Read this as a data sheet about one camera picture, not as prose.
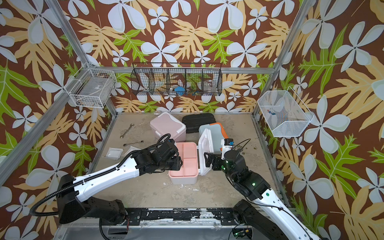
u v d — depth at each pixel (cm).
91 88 86
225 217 73
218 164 61
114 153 96
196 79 96
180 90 94
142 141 104
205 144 87
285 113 84
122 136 106
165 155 57
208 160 63
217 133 91
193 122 96
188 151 83
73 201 39
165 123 94
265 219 57
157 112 121
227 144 61
